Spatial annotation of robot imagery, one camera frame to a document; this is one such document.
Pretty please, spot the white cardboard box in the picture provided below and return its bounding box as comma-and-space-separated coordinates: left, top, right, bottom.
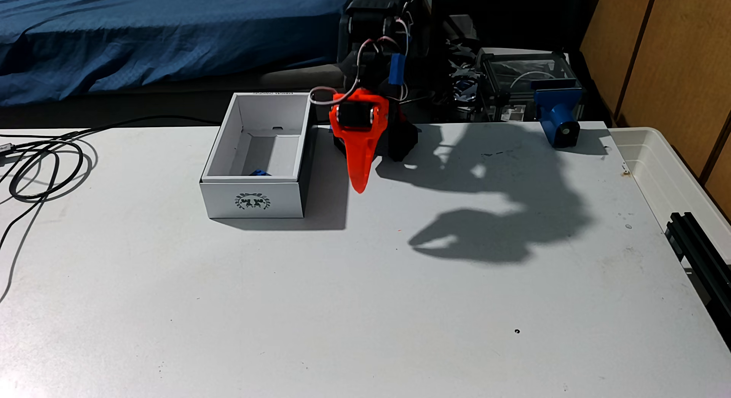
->
200, 92, 316, 219

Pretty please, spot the blue bed cover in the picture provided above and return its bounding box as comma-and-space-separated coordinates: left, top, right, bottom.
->
0, 0, 350, 109

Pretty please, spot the white plastic bin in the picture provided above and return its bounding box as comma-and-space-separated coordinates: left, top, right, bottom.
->
609, 126, 731, 256

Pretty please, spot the brown wooden cabinet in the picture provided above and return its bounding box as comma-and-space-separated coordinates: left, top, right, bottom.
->
579, 0, 731, 219

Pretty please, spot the clear plastic enclosure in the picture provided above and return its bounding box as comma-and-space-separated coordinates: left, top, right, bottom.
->
477, 48, 578, 123

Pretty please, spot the blue printed clamp mount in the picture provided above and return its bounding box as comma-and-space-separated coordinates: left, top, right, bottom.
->
532, 81, 584, 149

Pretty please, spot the black cable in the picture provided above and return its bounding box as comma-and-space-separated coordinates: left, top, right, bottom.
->
0, 115, 222, 303

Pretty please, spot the black aluminium rail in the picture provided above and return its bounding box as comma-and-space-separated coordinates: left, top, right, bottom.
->
665, 212, 731, 348

